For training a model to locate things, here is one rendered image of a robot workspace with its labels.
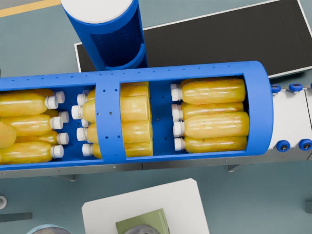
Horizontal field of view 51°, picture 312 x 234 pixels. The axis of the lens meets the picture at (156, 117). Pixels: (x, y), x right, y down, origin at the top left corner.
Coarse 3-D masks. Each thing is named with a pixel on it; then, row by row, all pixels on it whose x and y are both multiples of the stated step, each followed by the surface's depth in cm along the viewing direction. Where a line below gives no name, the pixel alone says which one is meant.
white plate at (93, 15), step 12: (72, 0) 118; (84, 0) 118; (96, 0) 118; (108, 0) 118; (120, 0) 118; (72, 12) 117; (84, 12) 117; (96, 12) 117; (108, 12) 117; (120, 12) 116
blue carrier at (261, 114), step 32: (224, 64) 95; (256, 64) 93; (96, 96) 88; (160, 96) 112; (256, 96) 86; (64, 128) 114; (160, 128) 113; (256, 128) 87; (64, 160) 105; (96, 160) 94; (128, 160) 94; (160, 160) 96
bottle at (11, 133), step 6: (0, 120) 89; (0, 126) 86; (6, 126) 90; (12, 126) 95; (0, 132) 86; (6, 132) 89; (12, 132) 92; (0, 138) 87; (6, 138) 90; (12, 138) 93; (0, 144) 90; (6, 144) 92; (12, 144) 94
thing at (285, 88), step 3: (282, 87) 119; (285, 87) 119; (288, 87) 119; (303, 87) 118; (306, 87) 117; (309, 87) 117; (282, 90) 118; (285, 90) 118; (288, 90) 116; (273, 93) 114; (276, 93) 114; (294, 93) 115
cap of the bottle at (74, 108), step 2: (72, 106) 93; (74, 106) 93; (76, 106) 93; (78, 106) 94; (72, 108) 93; (74, 108) 93; (76, 108) 93; (72, 110) 92; (74, 110) 92; (76, 110) 92; (72, 112) 92; (74, 112) 92; (76, 112) 92; (72, 114) 92; (74, 114) 92; (76, 114) 92; (72, 116) 93; (74, 116) 93; (76, 116) 93; (78, 116) 93; (74, 118) 93; (76, 118) 93; (78, 118) 94
